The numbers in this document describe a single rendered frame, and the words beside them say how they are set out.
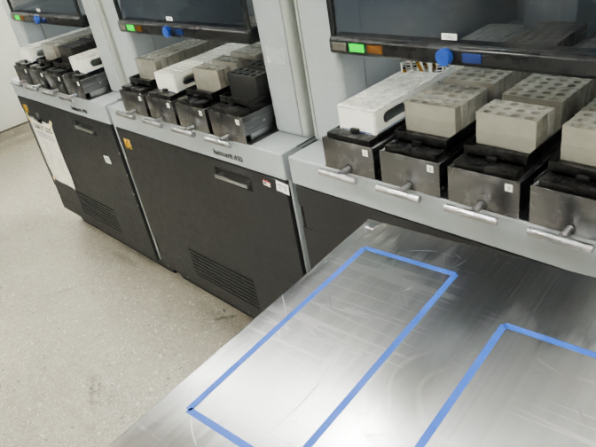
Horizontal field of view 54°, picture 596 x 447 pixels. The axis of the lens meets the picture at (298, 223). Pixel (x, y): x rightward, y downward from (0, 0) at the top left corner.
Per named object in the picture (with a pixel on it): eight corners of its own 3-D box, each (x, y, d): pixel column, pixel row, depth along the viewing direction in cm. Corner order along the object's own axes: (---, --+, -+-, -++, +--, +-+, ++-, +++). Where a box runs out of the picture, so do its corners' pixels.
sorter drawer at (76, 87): (216, 39, 249) (211, 18, 245) (237, 42, 240) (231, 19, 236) (58, 99, 210) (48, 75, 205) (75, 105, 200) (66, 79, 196)
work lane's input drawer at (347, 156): (490, 66, 165) (490, 34, 161) (537, 71, 156) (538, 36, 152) (311, 176, 126) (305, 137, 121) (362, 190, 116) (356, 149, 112)
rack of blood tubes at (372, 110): (420, 85, 142) (419, 60, 138) (458, 90, 135) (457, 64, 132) (339, 132, 125) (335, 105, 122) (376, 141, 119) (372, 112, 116)
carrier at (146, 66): (165, 79, 178) (160, 59, 175) (160, 81, 176) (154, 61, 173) (145, 75, 185) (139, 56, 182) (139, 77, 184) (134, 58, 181)
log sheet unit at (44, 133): (53, 180, 273) (23, 107, 255) (81, 194, 255) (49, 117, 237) (49, 183, 272) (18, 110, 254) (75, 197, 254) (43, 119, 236)
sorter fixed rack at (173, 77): (235, 61, 189) (231, 42, 185) (255, 64, 182) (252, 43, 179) (158, 93, 172) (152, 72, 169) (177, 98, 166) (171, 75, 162)
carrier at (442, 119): (462, 135, 110) (461, 105, 107) (457, 139, 109) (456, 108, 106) (411, 125, 118) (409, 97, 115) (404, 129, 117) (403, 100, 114)
